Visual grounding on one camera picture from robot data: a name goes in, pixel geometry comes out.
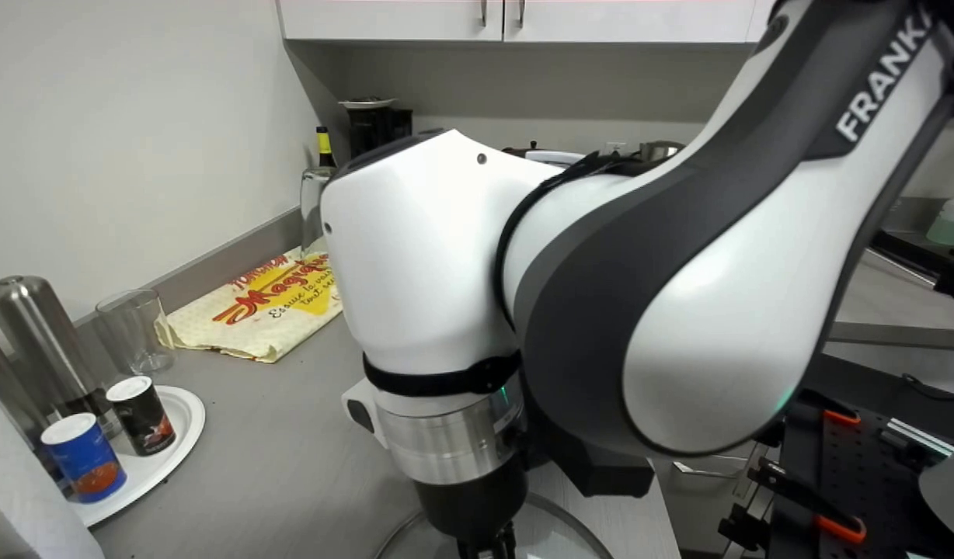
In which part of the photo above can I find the blue can white lid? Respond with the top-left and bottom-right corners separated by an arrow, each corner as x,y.
36,410 -> 129,505

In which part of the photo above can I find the black coffee maker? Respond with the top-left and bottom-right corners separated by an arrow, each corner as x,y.
334,96 -> 416,168

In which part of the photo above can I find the tall steel shaker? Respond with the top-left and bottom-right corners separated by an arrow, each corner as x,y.
0,274 -> 102,420

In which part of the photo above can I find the white round plate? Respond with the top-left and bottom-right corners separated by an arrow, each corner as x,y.
71,382 -> 207,532

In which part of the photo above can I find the dark wine bottle yellow neck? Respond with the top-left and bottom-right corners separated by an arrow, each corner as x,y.
311,124 -> 342,177

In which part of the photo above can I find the black perforated breadboard table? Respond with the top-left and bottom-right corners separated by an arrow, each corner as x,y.
766,353 -> 954,559

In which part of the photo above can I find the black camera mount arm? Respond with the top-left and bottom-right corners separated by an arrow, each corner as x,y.
871,226 -> 954,305

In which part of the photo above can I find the white cabinet door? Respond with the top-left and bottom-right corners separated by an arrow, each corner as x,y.
276,0 -> 505,45
501,0 -> 780,45

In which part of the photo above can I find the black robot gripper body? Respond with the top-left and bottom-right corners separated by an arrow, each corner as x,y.
411,466 -> 531,553

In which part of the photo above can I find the upturned clear drinking glass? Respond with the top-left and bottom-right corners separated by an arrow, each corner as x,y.
299,168 -> 332,257

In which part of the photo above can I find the clear glass tumbler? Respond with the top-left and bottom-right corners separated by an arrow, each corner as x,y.
89,291 -> 176,382

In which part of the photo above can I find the yellow printed tea towel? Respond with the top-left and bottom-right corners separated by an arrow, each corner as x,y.
151,244 -> 344,366

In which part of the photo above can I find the dark can white lid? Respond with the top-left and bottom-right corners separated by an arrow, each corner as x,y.
102,371 -> 176,458

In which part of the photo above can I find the black clamp orange handle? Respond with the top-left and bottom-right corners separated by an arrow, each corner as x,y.
780,398 -> 871,450
715,457 -> 873,556

